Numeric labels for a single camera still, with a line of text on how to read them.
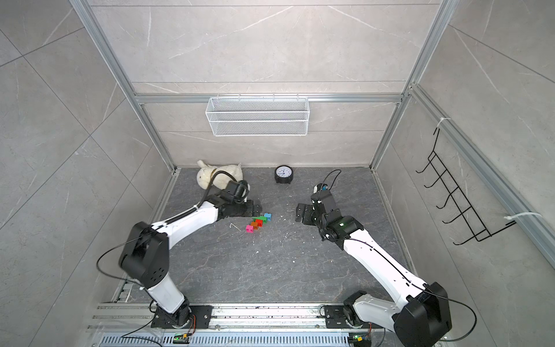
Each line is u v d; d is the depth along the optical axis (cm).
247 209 82
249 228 93
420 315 38
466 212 63
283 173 114
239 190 73
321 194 61
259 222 96
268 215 97
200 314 73
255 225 95
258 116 99
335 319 73
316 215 60
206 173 107
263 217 96
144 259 46
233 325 73
